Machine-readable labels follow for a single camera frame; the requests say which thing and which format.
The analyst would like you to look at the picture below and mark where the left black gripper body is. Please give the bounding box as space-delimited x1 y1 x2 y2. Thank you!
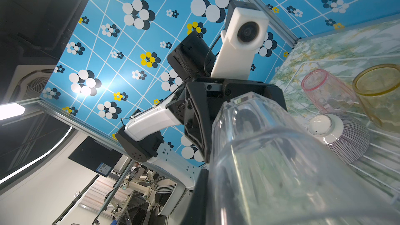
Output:
183 78 287 162

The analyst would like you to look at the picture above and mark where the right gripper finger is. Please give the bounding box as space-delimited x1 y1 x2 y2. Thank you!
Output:
181 169 209 225

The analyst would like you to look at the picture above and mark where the clear glass cup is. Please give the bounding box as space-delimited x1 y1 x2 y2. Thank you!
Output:
206 92 400 225

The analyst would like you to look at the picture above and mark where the white wire dish rack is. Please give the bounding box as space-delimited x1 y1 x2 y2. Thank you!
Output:
283 55 400 198

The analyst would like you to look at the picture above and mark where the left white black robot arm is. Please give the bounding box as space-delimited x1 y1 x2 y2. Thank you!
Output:
116 32 286 190

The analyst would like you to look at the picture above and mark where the white floor fan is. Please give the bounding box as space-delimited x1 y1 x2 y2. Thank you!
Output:
142 179 189 216

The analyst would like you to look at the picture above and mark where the pink glass cup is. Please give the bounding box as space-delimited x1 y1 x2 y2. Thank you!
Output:
301 69 357 114

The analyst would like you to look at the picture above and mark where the yellow glass cup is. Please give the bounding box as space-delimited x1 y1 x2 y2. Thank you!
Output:
352 64 400 133

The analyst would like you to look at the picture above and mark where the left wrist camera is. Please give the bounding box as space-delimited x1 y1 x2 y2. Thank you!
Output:
210 1 269 80

